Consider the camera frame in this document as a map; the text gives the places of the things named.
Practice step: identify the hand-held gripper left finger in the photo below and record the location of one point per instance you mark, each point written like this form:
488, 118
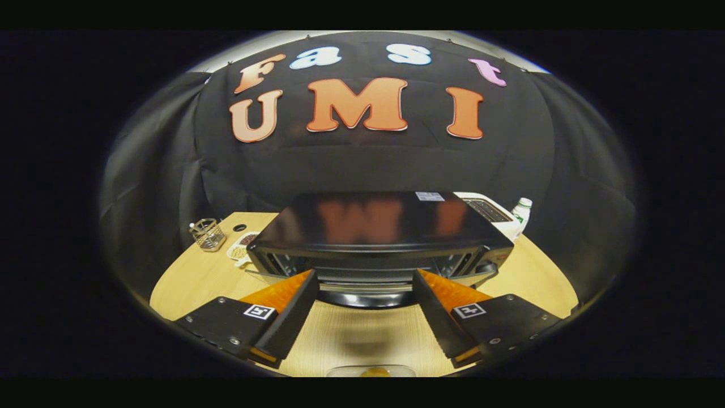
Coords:
294, 320

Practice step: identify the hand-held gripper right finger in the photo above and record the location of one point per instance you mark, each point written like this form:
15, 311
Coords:
436, 317

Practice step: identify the yellow croissant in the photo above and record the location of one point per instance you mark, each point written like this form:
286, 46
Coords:
375, 372

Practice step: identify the black toaster oven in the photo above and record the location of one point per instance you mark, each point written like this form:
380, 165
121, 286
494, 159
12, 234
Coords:
368, 224

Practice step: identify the white pop-up toaster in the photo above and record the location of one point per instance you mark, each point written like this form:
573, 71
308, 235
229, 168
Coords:
508, 229

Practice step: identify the clear plastic plate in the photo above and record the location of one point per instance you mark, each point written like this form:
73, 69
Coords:
340, 372

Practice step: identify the small white snack dish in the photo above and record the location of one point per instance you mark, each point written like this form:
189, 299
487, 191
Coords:
242, 246

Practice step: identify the white bottle with green label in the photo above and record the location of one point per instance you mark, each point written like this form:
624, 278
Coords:
522, 211

